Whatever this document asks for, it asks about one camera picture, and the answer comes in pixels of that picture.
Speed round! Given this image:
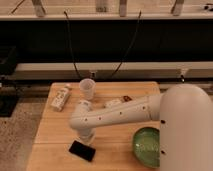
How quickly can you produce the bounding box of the white lying bottle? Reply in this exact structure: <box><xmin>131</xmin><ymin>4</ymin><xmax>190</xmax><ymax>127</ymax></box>
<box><xmin>51</xmin><ymin>84</ymin><xmax>71</xmax><ymax>111</ymax></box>

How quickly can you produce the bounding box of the white wall outlet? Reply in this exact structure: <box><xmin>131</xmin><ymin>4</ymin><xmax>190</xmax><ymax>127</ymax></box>
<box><xmin>90</xmin><ymin>71</ymin><xmax>96</xmax><ymax>79</ymax></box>

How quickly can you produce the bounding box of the black box at left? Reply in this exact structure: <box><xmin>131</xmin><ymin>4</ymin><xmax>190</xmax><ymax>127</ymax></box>
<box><xmin>0</xmin><ymin>46</ymin><xmax>18</xmax><ymax>117</ymax></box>

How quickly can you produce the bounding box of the black hanging cable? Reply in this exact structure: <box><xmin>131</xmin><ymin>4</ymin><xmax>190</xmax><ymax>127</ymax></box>
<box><xmin>62</xmin><ymin>11</ymin><xmax>82</xmax><ymax>80</ymax></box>
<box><xmin>105</xmin><ymin>11</ymin><xmax>142</xmax><ymax>80</ymax></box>

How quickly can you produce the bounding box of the clear plastic cup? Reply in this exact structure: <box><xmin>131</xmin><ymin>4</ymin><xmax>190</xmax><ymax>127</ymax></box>
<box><xmin>79</xmin><ymin>78</ymin><xmax>95</xmax><ymax>100</ymax></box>

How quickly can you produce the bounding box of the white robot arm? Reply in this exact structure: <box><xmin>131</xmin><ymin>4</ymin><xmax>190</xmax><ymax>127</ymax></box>
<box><xmin>70</xmin><ymin>84</ymin><xmax>213</xmax><ymax>171</ymax></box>

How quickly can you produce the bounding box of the left black hanging cable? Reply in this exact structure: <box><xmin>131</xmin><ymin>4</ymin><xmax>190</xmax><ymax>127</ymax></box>
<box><xmin>62</xmin><ymin>11</ymin><xmax>82</xmax><ymax>80</ymax></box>

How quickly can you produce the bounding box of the green bowl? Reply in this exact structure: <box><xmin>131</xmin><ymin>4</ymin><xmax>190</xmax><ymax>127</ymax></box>
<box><xmin>132</xmin><ymin>127</ymin><xmax>160</xmax><ymax>168</ymax></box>

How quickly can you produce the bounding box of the red-brown marker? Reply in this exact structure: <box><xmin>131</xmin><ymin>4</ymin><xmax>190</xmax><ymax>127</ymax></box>
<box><xmin>123</xmin><ymin>96</ymin><xmax>132</xmax><ymax>102</ymax></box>

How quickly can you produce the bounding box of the black rectangular eraser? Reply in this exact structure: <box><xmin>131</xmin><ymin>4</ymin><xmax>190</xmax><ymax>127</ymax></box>
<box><xmin>69</xmin><ymin>141</ymin><xmax>96</xmax><ymax>162</ymax></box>

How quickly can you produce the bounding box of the right black hanging cable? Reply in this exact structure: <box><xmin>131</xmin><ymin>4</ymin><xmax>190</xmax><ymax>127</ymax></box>
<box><xmin>105</xmin><ymin>11</ymin><xmax>142</xmax><ymax>80</ymax></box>

